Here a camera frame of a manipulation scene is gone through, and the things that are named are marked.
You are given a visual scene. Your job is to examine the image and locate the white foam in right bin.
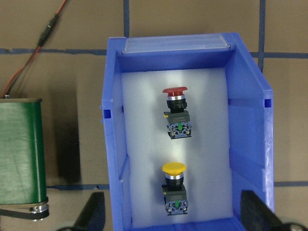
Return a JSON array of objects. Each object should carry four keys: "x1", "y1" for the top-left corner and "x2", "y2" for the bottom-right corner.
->
[{"x1": 122, "y1": 68, "x2": 233, "y2": 228}]

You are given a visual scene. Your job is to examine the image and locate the red black conveyor wires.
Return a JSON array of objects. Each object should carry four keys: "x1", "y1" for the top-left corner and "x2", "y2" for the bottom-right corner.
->
[{"x1": 1, "y1": 0, "x2": 69, "y2": 98}]

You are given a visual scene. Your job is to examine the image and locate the green conveyor belt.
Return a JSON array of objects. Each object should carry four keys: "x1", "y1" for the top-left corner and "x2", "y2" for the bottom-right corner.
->
[{"x1": 0, "y1": 98, "x2": 49, "y2": 221}]

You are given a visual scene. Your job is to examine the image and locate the red mushroom push button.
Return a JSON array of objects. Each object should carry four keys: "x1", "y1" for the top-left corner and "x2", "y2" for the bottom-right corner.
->
[{"x1": 162, "y1": 86, "x2": 192, "y2": 140}]

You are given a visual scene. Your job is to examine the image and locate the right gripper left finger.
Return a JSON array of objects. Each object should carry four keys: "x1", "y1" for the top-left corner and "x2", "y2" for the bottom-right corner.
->
[{"x1": 73, "y1": 192, "x2": 105, "y2": 231}]

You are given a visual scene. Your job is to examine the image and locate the yellow push button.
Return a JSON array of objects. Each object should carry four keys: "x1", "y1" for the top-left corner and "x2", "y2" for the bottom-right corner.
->
[{"x1": 162, "y1": 162, "x2": 188, "y2": 216}]

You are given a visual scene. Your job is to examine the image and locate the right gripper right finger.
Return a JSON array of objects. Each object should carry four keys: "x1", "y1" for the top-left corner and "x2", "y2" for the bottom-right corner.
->
[{"x1": 240, "y1": 190, "x2": 282, "y2": 231}]

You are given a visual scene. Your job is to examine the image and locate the right blue plastic bin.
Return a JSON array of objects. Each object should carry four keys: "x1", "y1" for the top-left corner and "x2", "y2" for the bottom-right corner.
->
[{"x1": 102, "y1": 33, "x2": 274, "y2": 231}]

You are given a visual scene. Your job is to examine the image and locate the right bin clear label holder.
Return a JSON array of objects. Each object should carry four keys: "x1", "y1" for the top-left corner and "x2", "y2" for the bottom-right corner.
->
[{"x1": 122, "y1": 34, "x2": 230, "y2": 53}]

